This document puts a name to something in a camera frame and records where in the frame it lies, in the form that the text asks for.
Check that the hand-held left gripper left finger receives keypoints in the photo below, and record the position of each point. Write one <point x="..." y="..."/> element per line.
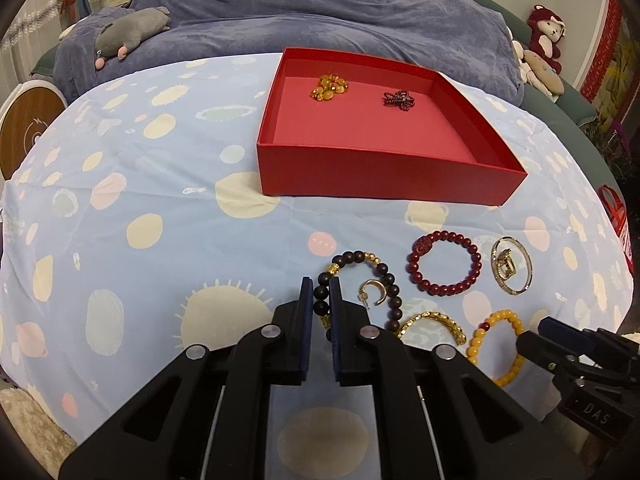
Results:
<point x="306" y="330"/>

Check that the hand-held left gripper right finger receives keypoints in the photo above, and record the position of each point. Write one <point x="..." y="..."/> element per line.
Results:
<point x="334" y="330"/>

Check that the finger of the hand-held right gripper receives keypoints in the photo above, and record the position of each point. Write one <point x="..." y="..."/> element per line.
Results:
<point x="542" y="352"/>
<point x="565" y="332"/>

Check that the thin gold bangle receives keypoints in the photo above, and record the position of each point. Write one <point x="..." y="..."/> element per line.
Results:
<point x="529" y="265"/>

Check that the red cardboard box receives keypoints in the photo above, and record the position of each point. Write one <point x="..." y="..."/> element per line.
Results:
<point x="370" y="125"/>

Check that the red gift bag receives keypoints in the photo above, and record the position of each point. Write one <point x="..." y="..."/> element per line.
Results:
<point x="615" y="210"/>

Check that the blue spotted bed sheet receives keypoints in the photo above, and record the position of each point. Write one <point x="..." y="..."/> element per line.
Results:
<point x="150" y="210"/>

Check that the potted plant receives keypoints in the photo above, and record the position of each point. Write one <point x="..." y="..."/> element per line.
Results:
<point x="615" y="135"/>

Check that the green sofa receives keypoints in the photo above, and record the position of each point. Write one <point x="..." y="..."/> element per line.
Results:
<point x="565" y="110"/>

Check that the beige plush toy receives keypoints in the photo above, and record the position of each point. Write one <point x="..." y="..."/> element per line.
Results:
<point x="542" y="75"/>

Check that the red monkey plush toy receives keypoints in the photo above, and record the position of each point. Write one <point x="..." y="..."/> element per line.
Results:
<point x="542" y="45"/>

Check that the beige fuzzy rug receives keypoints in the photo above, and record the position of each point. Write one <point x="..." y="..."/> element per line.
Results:
<point x="30" y="435"/>

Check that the purple-blue plush blanket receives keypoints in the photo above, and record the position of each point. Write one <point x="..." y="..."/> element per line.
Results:
<point x="300" y="5"/>

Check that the round wooden white-rimmed device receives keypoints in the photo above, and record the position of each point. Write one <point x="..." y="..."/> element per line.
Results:
<point x="25" y="130"/>

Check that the grey plush toy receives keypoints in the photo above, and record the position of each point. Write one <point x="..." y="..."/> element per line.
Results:
<point x="130" y="27"/>

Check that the red wall banner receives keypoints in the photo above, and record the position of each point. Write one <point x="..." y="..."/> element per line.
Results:
<point x="602" y="45"/>

